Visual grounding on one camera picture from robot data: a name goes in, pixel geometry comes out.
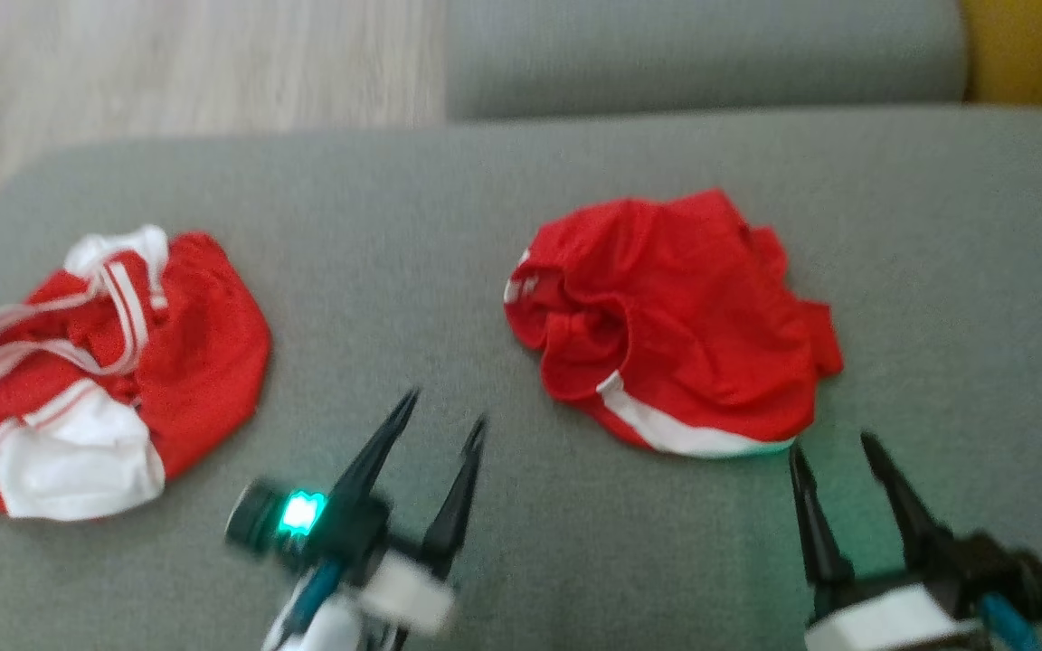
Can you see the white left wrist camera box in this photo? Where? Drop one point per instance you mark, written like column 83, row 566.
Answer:
column 408, row 592

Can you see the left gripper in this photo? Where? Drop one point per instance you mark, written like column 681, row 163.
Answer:
column 345, row 529

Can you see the red shirt with white sleeves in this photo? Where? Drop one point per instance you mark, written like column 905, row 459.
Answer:
column 204, row 344

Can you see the yellow sofa backrest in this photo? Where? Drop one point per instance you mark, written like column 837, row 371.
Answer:
column 1037, row 45

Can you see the large grey sofa ottoman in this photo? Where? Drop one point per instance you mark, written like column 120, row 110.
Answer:
column 394, row 226

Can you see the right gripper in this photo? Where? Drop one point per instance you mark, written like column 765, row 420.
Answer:
column 982, row 565

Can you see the red garment with white stripe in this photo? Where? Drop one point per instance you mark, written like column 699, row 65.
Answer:
column 693, row 316

